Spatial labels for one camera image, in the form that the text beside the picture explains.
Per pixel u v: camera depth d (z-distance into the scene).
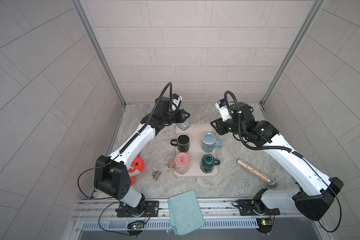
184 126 0.76
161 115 0.61
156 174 0.81
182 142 0.85
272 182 0.76
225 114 0.59
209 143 0.83
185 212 0.70
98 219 0.68
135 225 0.64
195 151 0.91
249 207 0.71
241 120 0.50
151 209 0.71
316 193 0.38
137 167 0.77
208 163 0.76
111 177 0.41
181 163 0.75
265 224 0.68
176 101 0.71
